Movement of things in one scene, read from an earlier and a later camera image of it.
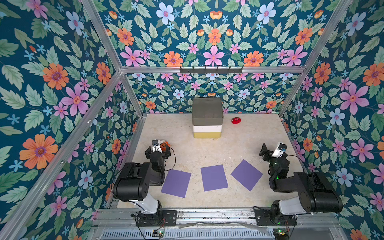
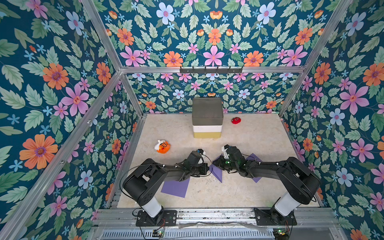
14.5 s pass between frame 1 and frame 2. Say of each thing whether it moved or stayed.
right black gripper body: moved
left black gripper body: moved
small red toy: stayed
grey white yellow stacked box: stayed
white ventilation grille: stayed
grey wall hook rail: stayed
